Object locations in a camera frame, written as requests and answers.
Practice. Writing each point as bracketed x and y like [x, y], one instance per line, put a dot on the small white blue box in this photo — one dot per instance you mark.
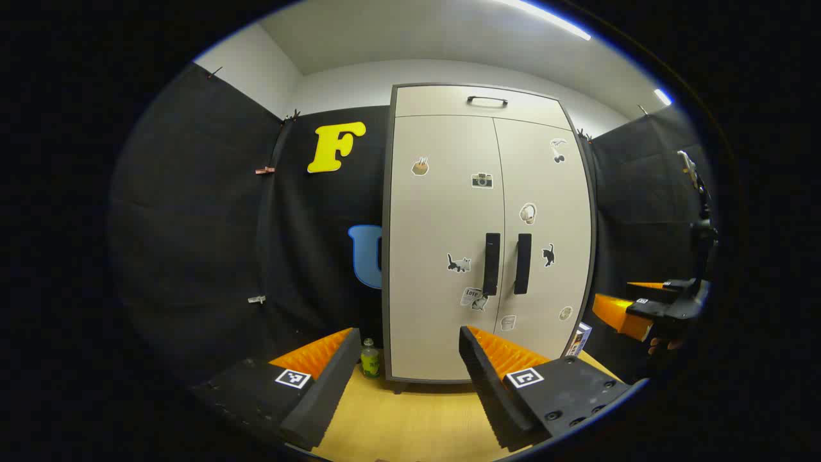
[579, 339]

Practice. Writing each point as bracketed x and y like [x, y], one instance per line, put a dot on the cabinet door with headphone sticker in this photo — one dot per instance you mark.
[551, 192]

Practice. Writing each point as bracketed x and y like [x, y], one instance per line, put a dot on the beige double-door shoe cabinet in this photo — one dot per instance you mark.
[436, 102]

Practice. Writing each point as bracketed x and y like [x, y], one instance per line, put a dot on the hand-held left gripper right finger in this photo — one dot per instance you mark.
[487, 391]

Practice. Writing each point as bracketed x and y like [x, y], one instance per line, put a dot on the small ceiling light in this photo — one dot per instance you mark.
[662, 97]

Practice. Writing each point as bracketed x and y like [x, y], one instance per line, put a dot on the black backdrop cloth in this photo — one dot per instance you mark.
[192, 224]
[635, 192]

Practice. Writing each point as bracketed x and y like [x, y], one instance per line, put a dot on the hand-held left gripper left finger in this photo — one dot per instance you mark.
[330, 391]

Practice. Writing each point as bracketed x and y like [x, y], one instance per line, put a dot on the black cloth clip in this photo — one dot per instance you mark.
[293, 116]

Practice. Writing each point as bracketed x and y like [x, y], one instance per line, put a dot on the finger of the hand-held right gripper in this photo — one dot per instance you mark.
[648, 286]
[616, 313]

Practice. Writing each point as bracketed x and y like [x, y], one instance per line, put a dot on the cabinet door with camera sticker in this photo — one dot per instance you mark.
[436, 224]

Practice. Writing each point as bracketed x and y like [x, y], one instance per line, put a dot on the green drink bottle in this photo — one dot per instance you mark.
[370, 360]

